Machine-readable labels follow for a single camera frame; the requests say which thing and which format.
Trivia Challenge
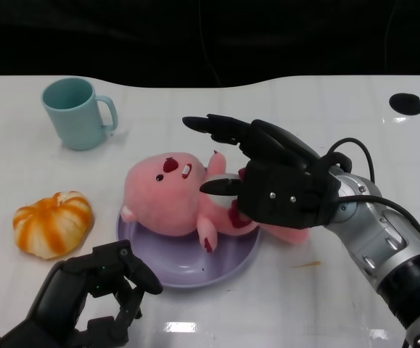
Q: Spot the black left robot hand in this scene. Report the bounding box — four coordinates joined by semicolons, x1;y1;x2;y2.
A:
28;239;164;348

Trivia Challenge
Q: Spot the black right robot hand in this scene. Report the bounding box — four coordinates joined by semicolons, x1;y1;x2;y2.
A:
182;113;341;230

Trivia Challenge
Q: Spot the pink plush beaver doll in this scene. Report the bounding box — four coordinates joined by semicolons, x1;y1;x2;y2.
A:
119;150;311;254

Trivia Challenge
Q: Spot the lavender plastic plate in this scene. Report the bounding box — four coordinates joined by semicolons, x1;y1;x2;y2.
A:
116;165;262;289

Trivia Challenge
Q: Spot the orange white striped pumpkin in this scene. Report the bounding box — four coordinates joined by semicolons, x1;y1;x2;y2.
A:
12;191;94;260

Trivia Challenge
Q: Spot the large black table grommet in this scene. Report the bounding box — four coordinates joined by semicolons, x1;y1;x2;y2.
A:
389;92;420;115

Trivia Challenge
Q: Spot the teal plastic mug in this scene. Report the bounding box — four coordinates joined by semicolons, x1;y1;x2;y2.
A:
41;77;119;152

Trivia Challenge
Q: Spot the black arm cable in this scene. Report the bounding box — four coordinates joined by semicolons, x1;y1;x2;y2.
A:
325;137;420;242

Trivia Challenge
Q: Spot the thin dark background cable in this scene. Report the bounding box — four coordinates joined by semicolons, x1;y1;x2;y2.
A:
197;0;222;88

